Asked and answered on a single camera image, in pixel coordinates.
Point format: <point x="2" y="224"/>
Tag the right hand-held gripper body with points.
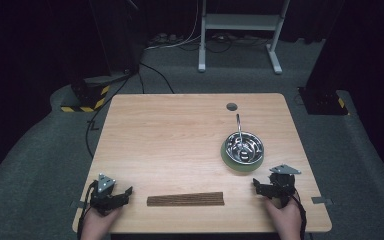
<point x="281" y="186"/>

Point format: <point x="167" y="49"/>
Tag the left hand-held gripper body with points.
<point x="105" y="200"/>

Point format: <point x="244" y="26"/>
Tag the shiny steel bowl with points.
<point x="255" y="146"/>

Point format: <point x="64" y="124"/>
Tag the row of brown chopsticks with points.
<point x="185" y="199"/>

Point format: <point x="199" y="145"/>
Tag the person's left hand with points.
<point x="96" y="223"/>

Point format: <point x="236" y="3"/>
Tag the person's right hand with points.
<point x="286" y="221"/>

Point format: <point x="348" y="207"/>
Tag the grey tape piece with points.
<point x="321" y="200"/>
<point x="77" y="204"/>

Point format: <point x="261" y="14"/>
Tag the green round plate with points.
<point x="238" y="167"/>

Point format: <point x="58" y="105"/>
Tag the steel spoon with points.
<point x="239" y="128"/>

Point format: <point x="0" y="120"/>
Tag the dark round table grommet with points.
<point x="231" y="107"/>

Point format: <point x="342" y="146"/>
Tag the black stand with square base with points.
<point x="326" y="100"/>

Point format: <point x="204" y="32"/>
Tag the black stand with hazard-striped base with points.
<point x="86" y="96"/>

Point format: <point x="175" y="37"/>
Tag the power strip with plugs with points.
<point x="165" y="38"/>

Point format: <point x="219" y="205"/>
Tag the white metal stand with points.
<point x="240" y="21"/>

